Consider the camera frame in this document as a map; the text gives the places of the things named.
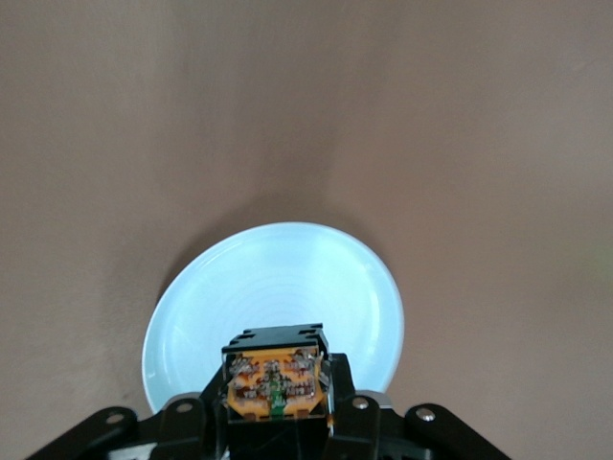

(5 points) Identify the light blue round plate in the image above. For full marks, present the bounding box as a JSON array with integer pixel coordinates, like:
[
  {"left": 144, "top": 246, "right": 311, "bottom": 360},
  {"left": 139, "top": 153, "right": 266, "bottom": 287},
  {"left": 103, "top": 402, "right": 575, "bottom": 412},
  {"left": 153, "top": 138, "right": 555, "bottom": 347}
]
[{"left": 142, "top": 220, "right": 405, "bottom": 419}]

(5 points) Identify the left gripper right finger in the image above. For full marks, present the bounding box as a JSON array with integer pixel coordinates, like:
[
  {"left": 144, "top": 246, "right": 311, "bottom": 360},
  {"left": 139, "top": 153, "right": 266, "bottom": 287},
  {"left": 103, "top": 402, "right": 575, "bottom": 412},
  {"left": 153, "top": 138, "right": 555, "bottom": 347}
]
[{"left": 324, "top": 353, "right": 511, "bottom": 460}]

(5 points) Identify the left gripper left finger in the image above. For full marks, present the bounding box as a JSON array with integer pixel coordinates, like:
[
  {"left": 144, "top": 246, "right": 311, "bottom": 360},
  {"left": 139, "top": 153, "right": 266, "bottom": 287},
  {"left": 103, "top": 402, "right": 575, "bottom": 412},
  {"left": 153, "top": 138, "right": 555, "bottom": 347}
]
[{"left": 28, "top": 366, "right": 231, "bottom": 460}]

